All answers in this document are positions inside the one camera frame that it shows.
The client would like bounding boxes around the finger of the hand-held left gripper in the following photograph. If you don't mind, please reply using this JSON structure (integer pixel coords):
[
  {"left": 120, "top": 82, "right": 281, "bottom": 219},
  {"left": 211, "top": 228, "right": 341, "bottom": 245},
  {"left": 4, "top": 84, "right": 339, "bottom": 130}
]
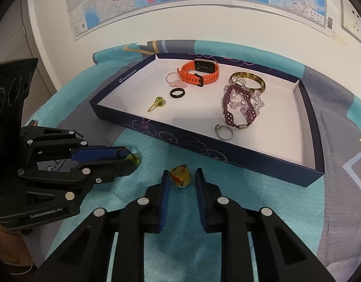
[
  {"left": 20, "top": 126, "right": 136, "bottom": 163},
  {"left": 18, "top": 159, "right": 139, "bottom": 210}
]

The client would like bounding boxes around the navy shallow box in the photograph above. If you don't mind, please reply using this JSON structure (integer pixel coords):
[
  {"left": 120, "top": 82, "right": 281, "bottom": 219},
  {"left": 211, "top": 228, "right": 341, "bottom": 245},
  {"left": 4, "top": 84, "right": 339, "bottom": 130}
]
[{"left": 89, "top": 53, "right": 326, "bottom": 188}]

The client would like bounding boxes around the grey door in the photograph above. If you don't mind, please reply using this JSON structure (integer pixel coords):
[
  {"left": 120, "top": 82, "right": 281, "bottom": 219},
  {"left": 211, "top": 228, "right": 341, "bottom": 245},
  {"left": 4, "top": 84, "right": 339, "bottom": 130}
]
[{"left": 0, "top": 0, "right": 56, "bottom": 94}]

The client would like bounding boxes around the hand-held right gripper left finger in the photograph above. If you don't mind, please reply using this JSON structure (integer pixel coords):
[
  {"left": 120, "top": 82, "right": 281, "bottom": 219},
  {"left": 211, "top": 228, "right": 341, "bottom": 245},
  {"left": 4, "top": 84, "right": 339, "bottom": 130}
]
[{"left": 36, "top": 170, "right": 171, "bottom": 282}]

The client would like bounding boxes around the orange smart watch band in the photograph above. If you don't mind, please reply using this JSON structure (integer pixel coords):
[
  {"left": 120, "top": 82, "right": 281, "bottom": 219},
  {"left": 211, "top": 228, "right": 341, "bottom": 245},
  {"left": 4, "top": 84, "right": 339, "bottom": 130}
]
[{"left": 177, "top": 59, "right": 220, "bottom": 87}]

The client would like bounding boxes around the white wall socket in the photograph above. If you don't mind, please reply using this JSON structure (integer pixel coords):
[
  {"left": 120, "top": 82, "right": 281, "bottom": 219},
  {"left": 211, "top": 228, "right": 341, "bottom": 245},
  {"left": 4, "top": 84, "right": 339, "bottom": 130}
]
[{"left": 341, "top": 0, "right": 361, "bottom": 49}]

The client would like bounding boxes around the teal grey printed cloth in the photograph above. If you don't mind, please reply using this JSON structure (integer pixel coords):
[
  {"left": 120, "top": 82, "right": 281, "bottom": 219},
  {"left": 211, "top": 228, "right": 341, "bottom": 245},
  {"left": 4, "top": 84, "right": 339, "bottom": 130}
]
[{"left": 22, "top": 39, "right": 361, "bottom": 282}]

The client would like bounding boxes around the person's left hand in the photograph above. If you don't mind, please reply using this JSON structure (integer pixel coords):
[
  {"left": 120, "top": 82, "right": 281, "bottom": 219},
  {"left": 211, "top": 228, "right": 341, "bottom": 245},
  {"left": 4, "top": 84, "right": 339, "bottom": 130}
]
[{"left": 0, "top": 216, "right": 33, "bottom": 274}]

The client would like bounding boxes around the clear crystal bracelet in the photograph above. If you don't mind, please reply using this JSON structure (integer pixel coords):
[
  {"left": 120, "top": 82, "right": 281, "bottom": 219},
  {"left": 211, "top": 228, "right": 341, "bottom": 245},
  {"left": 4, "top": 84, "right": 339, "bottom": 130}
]
[{"left": 224, "top": 76, "right": 266, "bottom": 114}]

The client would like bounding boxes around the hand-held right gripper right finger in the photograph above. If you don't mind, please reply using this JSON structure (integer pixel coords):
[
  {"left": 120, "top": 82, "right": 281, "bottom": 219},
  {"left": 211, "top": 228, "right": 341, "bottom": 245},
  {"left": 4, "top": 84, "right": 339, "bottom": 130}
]
[{"left": 194, "top": 168, "right": 337, "bottom": 282}]

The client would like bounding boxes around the pink beaded bracelet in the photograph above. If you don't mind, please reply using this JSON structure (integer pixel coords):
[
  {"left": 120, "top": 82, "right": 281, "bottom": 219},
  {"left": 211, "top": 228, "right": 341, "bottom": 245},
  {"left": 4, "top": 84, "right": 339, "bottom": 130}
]
[{"left": 165, "top": 72, "right": 188, "bottom": 89}]

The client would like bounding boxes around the silver ring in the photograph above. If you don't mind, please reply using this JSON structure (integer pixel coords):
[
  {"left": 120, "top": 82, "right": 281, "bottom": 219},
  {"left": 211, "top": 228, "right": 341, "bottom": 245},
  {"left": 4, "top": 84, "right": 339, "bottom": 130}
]
[{"left": 214, "top": 123, "right": 235, "bottom": 141}]

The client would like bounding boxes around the green glass ring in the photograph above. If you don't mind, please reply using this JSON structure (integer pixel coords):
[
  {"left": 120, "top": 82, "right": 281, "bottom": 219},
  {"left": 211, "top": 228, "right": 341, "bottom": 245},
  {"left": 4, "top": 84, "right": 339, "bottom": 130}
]
[{"left": 126, "top": 151, "right": 141, "bottom": 170}]

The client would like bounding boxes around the yellow pendant with red cord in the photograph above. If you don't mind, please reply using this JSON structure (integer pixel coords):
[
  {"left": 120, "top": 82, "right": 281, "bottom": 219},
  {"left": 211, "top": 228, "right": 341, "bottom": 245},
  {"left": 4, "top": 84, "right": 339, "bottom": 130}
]
[{"left": 169, "top": 164, "right": 193, "bottom": 189}]

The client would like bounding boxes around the gold green brooch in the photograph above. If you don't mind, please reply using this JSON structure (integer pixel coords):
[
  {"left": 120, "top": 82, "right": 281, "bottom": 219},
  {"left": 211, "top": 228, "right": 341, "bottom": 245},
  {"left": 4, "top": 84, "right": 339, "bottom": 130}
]
[{"left": 147, "top": 96, "right": 166, "bottom": 113}]

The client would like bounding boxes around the red beaded necklace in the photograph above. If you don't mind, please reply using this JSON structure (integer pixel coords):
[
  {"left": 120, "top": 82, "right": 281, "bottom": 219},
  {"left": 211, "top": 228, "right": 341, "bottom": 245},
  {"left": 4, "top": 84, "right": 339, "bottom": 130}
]
[{"left": 222, "top": 85, "right": 259, "bottom": 130}]

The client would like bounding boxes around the tortoiseshell bangle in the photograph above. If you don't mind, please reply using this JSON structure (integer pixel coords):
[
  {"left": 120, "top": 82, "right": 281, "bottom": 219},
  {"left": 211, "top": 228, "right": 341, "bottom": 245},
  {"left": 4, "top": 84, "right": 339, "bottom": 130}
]
[{"left": 229, "top": 71, "right": 267, "bottom": 92}]

